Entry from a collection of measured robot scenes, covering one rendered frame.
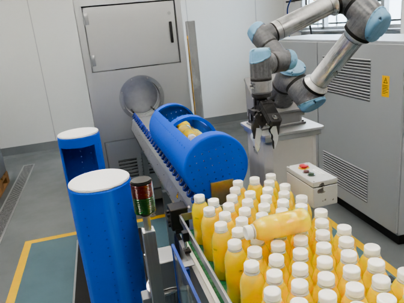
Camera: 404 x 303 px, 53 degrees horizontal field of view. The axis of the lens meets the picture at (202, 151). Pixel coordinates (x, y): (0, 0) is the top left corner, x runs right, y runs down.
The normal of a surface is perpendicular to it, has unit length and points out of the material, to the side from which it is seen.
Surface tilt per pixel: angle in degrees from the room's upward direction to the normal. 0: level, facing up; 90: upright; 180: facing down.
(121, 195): 90
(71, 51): 90
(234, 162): 90
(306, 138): 90
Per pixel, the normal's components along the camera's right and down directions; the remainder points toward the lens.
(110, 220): 0.39, 0.24
